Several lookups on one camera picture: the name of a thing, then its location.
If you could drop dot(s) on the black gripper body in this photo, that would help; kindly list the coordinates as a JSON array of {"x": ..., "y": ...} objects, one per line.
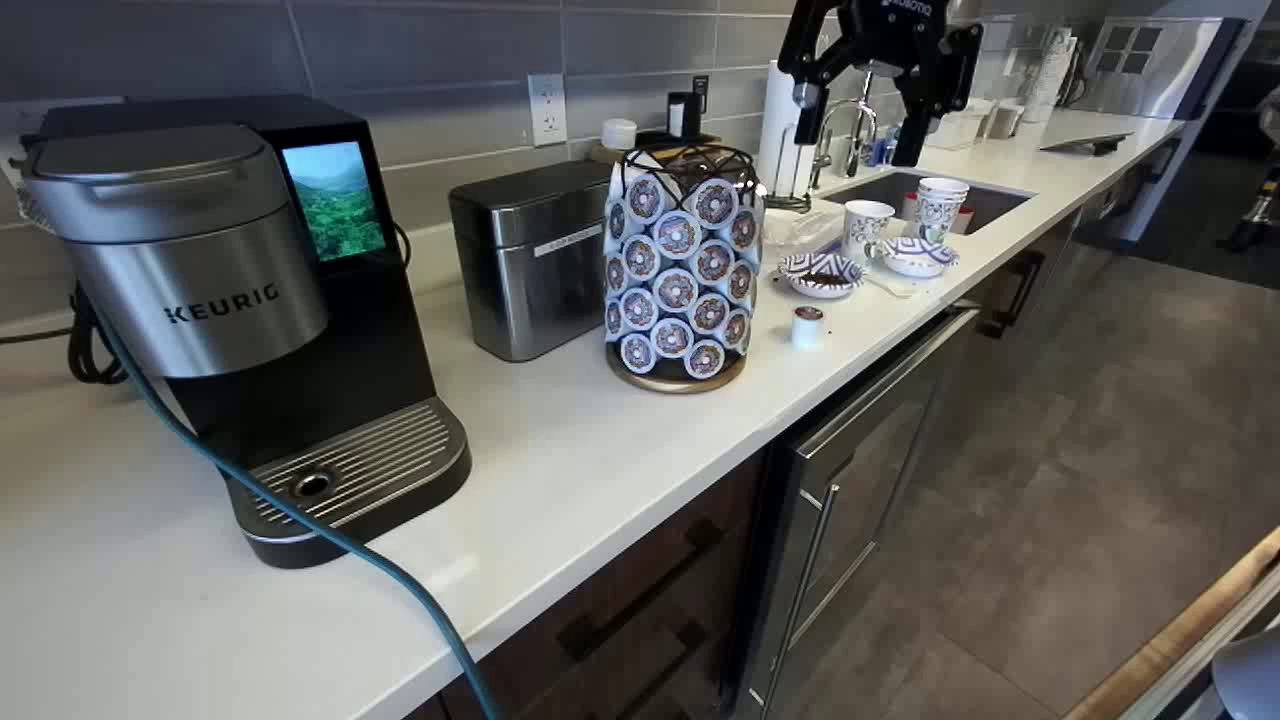
[{"x": 890, "y": 26}]

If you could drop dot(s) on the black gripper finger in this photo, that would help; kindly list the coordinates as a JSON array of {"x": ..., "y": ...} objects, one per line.
[
  {"x": 811, "y": 45},
  {"x": 944, "y": 81}
]

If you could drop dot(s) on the coffee pod with printed lid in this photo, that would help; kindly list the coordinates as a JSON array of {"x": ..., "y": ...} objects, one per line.
[
  {"x": 709, "y": 262},
  {"x": 668, "y": 337},
  {"x": 677, "y": 234},
  {"x": 703, "y": 362},
  {"x": 675, "y": 291},
  {"x": 741, "y": 283},
  {"x": 709, "y": 312},
  {"x": 646, "y": 197},
  {"x": 737, "y": 331},
  {"x": 746, "y": 229},
  {"x": 640, "y": 256},
  {"x": 639, "y": 355},
  {"x": 639, "y": 308},
  {"x": 713, "y": 203}
]

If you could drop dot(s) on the pile of coffee beans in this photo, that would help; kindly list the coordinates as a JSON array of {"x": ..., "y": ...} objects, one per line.
[{"x": 823, "y": 276}]

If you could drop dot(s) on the silver black Keurig coffee machine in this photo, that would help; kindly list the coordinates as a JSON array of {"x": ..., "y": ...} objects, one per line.
[{"x": 202, "y": 283}]

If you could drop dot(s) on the white paper towel roll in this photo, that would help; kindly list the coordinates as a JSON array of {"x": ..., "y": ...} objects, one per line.
[{"x": 776, "y": 135}]

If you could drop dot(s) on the metal faucet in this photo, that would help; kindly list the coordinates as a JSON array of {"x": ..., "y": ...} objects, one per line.
[{"x": 865, "y": 135}]

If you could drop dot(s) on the white blue patterned mug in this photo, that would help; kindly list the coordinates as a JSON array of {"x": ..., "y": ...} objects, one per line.
[
  {"x": 942, "y": 203},
  {"x": 865, "y": 225}
]

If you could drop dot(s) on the dark kitchen sink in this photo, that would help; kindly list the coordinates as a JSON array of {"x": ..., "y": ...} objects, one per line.
[{"x": 994, "y": 206}]

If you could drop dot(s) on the small black device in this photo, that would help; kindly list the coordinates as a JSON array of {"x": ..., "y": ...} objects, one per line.
[{"x": 681, "y": 112}]

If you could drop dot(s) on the black flat tablet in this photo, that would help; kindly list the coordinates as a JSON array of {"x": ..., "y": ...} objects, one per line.
[{"x": 1084, "y": 146}]

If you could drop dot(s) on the small white jar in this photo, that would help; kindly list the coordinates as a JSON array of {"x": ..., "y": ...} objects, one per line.
[{"x": 618, "y": 135}]

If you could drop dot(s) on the blue patterned paper plate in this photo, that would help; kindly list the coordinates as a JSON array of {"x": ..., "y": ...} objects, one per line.
[{"x": 816, "y": 294}]

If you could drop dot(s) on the stainless steel box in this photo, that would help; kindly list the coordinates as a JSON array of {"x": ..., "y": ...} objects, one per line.
[{"x": 525, "y": 265}]

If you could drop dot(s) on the stainless steel dishwasher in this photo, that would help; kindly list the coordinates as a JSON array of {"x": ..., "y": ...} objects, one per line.
[{"x": 853, "y": 493}]

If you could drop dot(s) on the grey round object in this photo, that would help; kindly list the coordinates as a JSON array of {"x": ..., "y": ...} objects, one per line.
[{"x": 1254, "y": 683}]

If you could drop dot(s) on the white wall outlet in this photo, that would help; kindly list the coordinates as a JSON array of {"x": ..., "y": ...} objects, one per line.
[{"x": 544, "y": 111}]

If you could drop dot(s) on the wooden rail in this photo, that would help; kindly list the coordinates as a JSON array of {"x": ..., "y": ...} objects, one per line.
[{"x": 1174, "y": 643}]

